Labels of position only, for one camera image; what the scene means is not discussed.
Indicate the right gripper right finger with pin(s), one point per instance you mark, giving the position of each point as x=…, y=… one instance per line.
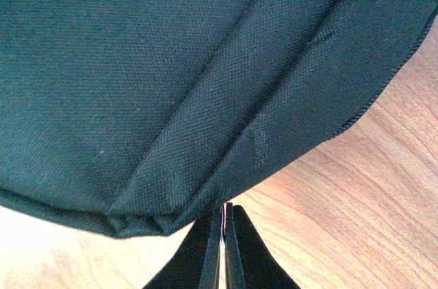
x=248, y=262

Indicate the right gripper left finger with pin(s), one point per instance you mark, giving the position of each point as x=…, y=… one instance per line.
x=196, y=263

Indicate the black student backpack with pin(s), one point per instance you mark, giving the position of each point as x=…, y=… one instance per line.
x=136, y=117

